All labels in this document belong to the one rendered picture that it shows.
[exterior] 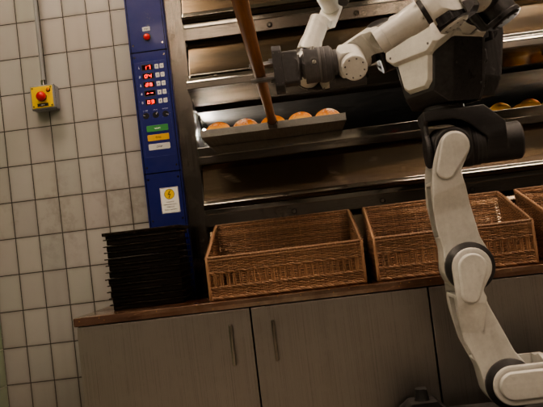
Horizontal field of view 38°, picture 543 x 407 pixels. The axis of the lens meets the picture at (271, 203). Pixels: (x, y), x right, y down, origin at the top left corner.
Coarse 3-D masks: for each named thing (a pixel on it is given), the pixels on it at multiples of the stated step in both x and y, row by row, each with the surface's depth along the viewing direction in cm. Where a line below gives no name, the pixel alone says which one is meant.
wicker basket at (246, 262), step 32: (224, 224) 317; (256, 224) 316; (288, 224) 316; (352, 224) 292; (224, 256) 270; (256, 256) 270; (288, 256) 270; (320, 256) 270; (352, 256) 269; (224, 288) 270; (256, 288) 270; (288, 288) 269
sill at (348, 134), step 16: (496, 112) 317; (512, 112) 317; (528, 112) 316; (352, 128) 320; (368, 128) 320; (384, 128) 319; (400, 128) 319; (416, 128) 319; (240, 144) 322; (256, 144) 322; (272, 144) 321; (288, 144) 321; (304, 144) 321
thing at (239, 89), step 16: (512, 48) 304; (528, 48) 306; (512, 64) 320; (224, 80) 309; (240, 80) 308; (368, 80) 320; (384, 80) 322; (192, 96) 316; (208, 96) 318; (224, 96) 320; (240, 96) 322; (256, 96) 324; (272, 96) 326
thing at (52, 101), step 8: (32, 88) 320; (40, 88) 320; (56, 88) 324; (32, 96) 320; (48, 96) 320; (56, 96) 322; (32, 104) 320; (40, 104) 320; (48, 104) 320; (56, 104) 321
